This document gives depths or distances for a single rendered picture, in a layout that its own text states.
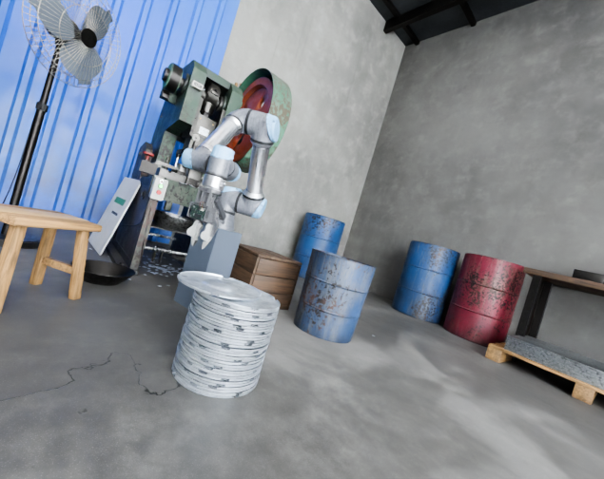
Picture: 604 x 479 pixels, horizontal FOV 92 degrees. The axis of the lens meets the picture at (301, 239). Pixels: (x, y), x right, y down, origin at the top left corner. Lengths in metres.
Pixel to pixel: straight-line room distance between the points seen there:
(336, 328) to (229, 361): 0.90
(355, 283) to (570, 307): 2.73
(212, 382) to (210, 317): 0.19
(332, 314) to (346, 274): 0.24
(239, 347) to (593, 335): 3.55
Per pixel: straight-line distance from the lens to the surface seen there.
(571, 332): 4.03
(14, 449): 0.86
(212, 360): 0.96
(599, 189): 4.24
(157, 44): 3.74
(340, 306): 1.72
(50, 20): 2.38
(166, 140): 2.58
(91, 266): 2.00
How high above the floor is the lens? 0.53
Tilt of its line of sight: 1 degrees down
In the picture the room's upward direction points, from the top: 17 degrees clockwise
